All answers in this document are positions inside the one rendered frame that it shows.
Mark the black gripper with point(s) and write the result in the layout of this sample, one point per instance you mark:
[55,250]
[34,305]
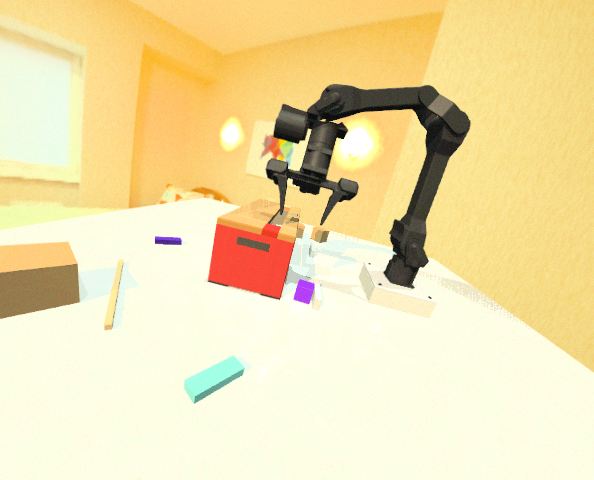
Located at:
[314,170]

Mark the tan flat bar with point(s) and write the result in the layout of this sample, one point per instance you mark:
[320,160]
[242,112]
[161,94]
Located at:
[113,297]

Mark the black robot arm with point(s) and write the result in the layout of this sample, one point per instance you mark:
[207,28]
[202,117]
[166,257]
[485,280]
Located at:
[446,126]

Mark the turquoise rectangular bar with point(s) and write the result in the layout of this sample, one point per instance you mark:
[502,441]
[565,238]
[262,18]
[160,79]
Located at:
[213,379]

